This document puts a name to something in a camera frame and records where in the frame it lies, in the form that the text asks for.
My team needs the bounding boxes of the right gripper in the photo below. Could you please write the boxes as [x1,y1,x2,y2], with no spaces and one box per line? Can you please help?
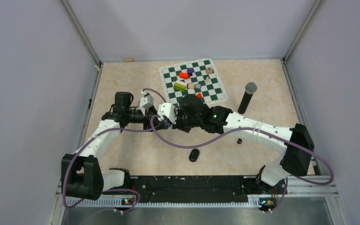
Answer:
[168,107,202,133]

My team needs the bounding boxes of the lavender earbud charging case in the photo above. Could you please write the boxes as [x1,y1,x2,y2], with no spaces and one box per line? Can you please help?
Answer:
[163,121,171,129]

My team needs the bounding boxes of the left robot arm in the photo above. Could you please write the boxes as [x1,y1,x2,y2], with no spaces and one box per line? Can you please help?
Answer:
[61,90,157,200]

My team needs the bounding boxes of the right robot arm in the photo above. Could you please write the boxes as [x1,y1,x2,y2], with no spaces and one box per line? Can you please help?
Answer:
[176,94,314,193]

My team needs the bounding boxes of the black earbud case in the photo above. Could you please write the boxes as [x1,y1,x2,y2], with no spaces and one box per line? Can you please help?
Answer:
[188,149,200,162]

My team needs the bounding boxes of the red arch block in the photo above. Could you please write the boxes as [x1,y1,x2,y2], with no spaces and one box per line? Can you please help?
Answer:
[196,93,203,99]

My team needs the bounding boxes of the green white lego brick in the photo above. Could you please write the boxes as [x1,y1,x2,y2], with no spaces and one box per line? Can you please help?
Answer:
[173,81,188,92]

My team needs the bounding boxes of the wooden cylinder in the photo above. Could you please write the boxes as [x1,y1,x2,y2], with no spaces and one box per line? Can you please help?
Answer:
[187,83,195,89]

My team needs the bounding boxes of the green white chessboard mat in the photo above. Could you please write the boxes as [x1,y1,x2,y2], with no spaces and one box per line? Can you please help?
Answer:
[158,58,228,106]

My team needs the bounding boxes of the purple block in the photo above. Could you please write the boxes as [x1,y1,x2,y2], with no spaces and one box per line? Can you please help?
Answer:
[187,67,194,76]

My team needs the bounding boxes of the wooden cube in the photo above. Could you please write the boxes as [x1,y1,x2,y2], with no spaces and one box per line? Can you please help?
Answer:
[205,67,214,75]

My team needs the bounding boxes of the black microphone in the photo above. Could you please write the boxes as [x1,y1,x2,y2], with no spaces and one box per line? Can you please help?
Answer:
[238,82,257,114]

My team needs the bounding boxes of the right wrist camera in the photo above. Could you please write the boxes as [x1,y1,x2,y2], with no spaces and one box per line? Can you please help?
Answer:
[157,103,176,124]

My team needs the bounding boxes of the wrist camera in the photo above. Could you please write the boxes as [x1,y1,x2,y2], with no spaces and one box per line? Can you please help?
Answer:
[157,103,176,124]
[139,89,154,116]

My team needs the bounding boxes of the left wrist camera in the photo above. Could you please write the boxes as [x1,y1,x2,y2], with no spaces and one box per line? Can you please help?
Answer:
[139,89,154,116]

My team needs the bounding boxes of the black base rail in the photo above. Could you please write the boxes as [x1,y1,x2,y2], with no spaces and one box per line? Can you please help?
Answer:
[120,175,285,203]

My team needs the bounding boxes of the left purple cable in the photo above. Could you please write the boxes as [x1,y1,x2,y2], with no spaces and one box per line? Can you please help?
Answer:
[62,88,168,215]

